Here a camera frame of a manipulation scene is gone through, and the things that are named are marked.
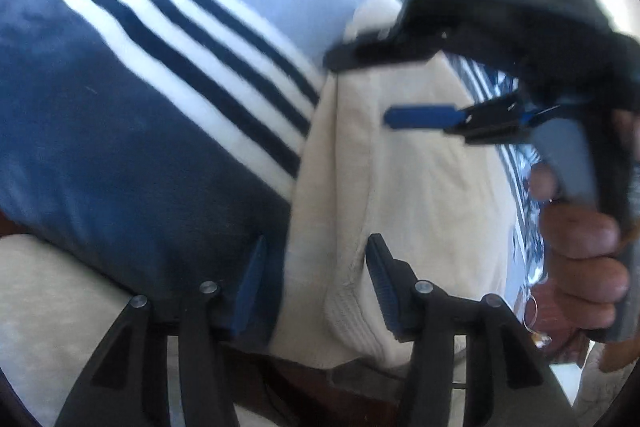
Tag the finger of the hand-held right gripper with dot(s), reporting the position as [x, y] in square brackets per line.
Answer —
[380, 52]
[420, 117]

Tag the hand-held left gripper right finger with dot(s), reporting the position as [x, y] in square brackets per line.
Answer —
[386, 284]

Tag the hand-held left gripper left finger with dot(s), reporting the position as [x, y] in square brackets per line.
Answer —
[251, 289]

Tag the cream knit sweater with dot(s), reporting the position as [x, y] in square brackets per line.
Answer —
[410, 207]

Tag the person's right hand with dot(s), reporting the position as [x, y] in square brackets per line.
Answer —
[580, 257]

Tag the blue striped bed blanket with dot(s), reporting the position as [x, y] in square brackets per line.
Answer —
[125, 132]

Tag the person's white quilted pants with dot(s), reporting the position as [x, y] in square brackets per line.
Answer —
[50, 332]

